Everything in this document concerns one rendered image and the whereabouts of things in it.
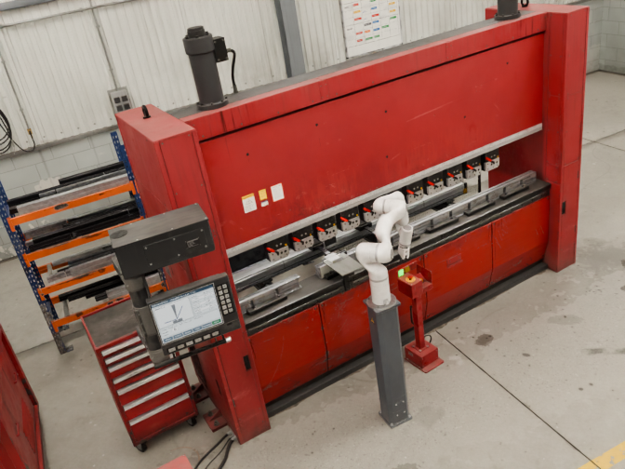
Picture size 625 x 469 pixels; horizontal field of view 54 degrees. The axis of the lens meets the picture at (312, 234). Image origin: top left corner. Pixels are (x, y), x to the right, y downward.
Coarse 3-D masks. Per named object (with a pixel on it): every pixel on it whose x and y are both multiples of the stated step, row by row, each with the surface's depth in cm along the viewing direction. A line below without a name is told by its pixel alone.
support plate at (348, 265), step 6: (342, 258) 450; (348, 258) 448; (336, 264) 443; (342, 264) 442; (348, 264) 440; (354, 264) 439; (360, 264) 438; (336, 270) 436; (342, 270) 435; (348, 270) 434; (354, 270) 433
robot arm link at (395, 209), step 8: (392, 200) 397; (400, 200) 395; (384, 208) 397; (392, 208) 393; (400, 208) 391; (384, 216) 389; (392, 216) 389; (400, 216) 393; (384, 224) 385; (392, 224) 390; (376, 232) 385; (384, 232) 380; (384, 240) 375; (376, 248) 372; (384, 248) 370; (376, 256) 371; (384, 256) 369; (392, 256) 373
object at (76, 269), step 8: (96, 248) 589; (104, 248) 584; (112, 248) 582; (72, 256) 582; (80, 256) 585; (88, 256) 575; (96, 256) 570; (104, 256) 560; (112, 256) 561; (56, 264) 578; (72, 264) 563; (80, 264) 553; (88, 264) 554; (96, 264) 558; (104, 264) 561; (64, 272) 556; (72, 272) 550; (80, 272) 554; (48, 280) 548
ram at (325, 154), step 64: (448, 64) 444; (512, 64) 477; (256, 128) 384; (320, 128) 407; (384, 128) 434; (448, 128) 465; (512, 128) 501; (256, 192) 399; (320, 192) 425; (384, 192) 454
